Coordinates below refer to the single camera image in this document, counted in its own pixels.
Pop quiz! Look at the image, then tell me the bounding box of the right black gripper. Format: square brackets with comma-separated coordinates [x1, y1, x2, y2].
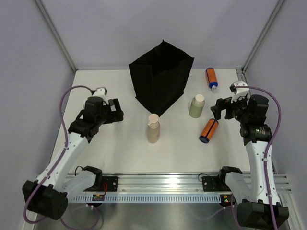
[211, 93, 251, 124]

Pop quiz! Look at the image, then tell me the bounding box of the green bottle white cap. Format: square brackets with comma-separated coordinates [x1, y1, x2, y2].
[189, 94, 205, 118]

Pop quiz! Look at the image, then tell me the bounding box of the beige pump bottle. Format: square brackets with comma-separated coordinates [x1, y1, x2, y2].
[147, 114, 160, 144]

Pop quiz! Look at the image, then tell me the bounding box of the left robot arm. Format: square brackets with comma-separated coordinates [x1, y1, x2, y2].
[22, 96, 124, 220]

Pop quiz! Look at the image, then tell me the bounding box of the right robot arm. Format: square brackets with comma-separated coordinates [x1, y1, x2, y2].
[211, 94, 289, 230]

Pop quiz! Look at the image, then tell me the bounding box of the orange tube near bag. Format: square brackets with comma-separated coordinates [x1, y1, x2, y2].
[205, 68, 218, 91]

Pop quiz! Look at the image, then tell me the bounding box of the black canvas bag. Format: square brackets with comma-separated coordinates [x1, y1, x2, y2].
[129, 41, 194, 116]

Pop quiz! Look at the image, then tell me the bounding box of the orange tube front right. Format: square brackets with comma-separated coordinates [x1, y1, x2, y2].
[199, 118, 219, 143]

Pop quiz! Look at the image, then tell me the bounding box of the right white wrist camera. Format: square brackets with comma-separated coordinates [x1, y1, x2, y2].
[230, 80, 249, 103]

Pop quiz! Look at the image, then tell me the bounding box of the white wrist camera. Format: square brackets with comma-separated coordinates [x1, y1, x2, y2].
[92, 87, 108, 102]
[230, 80, 249, 103]

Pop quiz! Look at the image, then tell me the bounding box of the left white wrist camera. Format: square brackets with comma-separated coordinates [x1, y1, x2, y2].
[92, 87, 108, 102]

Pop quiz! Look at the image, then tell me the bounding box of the right side aluminium rail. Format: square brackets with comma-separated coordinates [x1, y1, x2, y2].
[235, 68, 248, 86]

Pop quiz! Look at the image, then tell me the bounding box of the aluminium rail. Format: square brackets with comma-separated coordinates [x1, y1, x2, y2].
[64, 172, 292, 194]
[235, 68, 248, 86]

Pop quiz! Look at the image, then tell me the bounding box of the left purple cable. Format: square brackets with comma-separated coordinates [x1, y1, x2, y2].
[23, 85, 96, 225]

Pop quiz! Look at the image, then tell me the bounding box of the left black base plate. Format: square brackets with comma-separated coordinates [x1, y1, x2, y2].
[94, 176, 118, 192]

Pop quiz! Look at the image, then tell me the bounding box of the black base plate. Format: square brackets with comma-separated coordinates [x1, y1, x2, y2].
[201, 176, 231, 192]
[94, 176, 118, 192]

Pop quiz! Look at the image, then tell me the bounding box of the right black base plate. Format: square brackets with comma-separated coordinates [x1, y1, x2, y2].
[201, 176, 231, 192]

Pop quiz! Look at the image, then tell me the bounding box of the aluminium front rail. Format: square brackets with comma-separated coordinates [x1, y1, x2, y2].
[64, 172, 292, 194]

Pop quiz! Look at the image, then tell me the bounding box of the white slotted cable duct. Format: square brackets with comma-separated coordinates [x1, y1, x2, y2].
[71, 193, 221, 204]

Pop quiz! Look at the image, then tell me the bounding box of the right aluminium corner post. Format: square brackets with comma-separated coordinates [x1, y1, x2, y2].
[241, 0, 287, 74]

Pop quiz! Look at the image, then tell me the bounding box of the aluminium corner post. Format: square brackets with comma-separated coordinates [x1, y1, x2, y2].
[33, 0, 78, 73]
[241, 0, 287, 74]

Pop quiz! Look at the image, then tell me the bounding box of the left aluminium corner post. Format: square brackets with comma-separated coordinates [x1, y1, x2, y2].
[33, 0, 78, 73]

